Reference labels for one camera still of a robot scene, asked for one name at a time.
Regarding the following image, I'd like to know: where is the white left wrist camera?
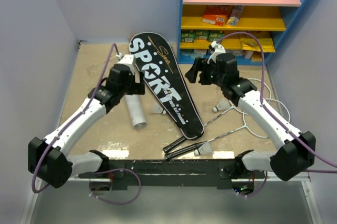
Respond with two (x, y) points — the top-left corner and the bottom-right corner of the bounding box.
(116, 53), (136, 74)

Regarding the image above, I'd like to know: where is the white shuttlecock front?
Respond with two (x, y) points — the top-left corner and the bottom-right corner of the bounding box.
(194, 141), (213, 155)

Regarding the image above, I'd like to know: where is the white shuttlecock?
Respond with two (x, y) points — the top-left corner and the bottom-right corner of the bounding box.
(212, 98), (231, 113)
(150, 103), (166, 115)
(194, 141), (213, 155)

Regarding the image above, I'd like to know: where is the green box left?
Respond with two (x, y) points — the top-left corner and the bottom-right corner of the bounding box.
(181, 30), (196, 43)

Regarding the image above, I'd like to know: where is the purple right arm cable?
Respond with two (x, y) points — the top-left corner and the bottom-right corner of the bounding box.
(217, 32), (337, 174)

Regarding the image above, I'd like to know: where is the green box middle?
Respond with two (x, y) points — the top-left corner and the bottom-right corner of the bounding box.
(195, 30), (210, 41)

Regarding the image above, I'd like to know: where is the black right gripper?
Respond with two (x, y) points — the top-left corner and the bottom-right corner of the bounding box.
(185, 57), (226, 87)

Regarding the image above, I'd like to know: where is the orange snack box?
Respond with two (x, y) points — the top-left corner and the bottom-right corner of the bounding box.
(202, 5), (232, 26)

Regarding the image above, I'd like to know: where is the blue shelf unit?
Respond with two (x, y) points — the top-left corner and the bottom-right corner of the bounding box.
(177, 0), (307, 65)

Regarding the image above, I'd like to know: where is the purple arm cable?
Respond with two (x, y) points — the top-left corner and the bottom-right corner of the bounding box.
(217, 32), (337, 174)
(31, 43), (122, 193)

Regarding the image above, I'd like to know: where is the green box right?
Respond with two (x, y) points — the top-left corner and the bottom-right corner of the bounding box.
(208, 30), (225, 42)

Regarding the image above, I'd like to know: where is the yellow snack bag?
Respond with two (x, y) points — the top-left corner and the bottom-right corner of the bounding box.
(239, 31), (276, 53)

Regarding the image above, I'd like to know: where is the green box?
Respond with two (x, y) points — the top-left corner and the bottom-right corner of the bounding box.
(208, 30), (225, 42)
(181, 30), (196, 43)
(195, 30), (210, 41)

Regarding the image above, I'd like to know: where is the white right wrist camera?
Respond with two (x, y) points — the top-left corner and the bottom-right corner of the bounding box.
(207, 41), (226, 64)

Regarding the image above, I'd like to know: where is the white shuttlecock tube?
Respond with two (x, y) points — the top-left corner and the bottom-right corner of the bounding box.
(125, 95), (147, 130)

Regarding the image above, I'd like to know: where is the silver snack pouch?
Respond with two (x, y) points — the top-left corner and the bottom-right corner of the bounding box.
(226, 5), (244, 27)

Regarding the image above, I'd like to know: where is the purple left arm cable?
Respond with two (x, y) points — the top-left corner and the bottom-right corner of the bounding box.
(31, 43), (122, 193)

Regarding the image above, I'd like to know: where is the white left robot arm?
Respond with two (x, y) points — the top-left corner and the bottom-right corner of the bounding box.
(28, 64), (145, 188)

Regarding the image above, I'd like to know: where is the black racket cover bag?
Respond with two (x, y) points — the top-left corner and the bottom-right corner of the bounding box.
(128, 32), (204, 140)

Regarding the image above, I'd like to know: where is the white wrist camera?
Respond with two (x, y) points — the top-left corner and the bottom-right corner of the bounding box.
(116, 53), (136, 74)
(207, 41), (226, 64)

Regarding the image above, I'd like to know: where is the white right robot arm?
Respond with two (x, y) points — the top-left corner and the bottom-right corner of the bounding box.
(185, 53), (316, 181)

